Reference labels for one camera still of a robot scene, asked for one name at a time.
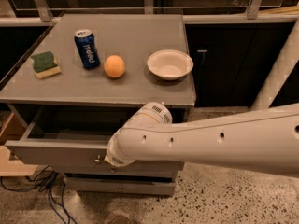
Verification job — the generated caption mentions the grey top drawer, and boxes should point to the grey top drawer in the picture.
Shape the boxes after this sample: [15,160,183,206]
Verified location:
[6,105,183,175]

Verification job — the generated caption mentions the grey drawer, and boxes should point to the grey drawer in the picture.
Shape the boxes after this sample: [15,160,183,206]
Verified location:
[6,105,183,175]
[64,173,176,196]

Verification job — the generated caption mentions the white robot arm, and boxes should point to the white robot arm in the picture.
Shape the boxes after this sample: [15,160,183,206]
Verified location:
[105,22,299,176]

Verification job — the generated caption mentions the metal drawer knob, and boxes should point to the metal drawer knob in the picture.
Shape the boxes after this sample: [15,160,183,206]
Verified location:
[93,155,102,164]

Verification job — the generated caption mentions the grey lower drawer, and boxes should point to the grey lower drawer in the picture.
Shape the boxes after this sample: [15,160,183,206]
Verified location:
[64,173,176,196]

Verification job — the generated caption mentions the grey cabinet table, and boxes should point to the grey cabinet table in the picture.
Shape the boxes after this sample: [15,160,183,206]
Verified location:
[0,14,197,198]

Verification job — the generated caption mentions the orange fruit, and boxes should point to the orange fruit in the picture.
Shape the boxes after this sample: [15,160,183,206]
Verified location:
[104,55,125,78]

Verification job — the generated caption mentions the green yellow sponge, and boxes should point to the green yellow sponge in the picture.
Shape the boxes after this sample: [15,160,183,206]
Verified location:
[31,51,61,79]

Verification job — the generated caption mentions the white paper bowl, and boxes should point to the white paper bowl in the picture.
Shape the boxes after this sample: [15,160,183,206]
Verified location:
[147,49,193,80]

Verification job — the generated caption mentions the blue Pepsi can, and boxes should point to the blue Pepsi can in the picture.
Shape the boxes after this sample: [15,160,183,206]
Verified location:
[74,29,100,69]

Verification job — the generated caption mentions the dark blue floor cables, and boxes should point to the dark blue floor cables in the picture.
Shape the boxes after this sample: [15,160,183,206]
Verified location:
[0,165,78,224]

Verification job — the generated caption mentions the dark wall cabinet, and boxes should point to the dark wall cabinet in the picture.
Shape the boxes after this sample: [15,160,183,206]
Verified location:
[186,22,294,107]

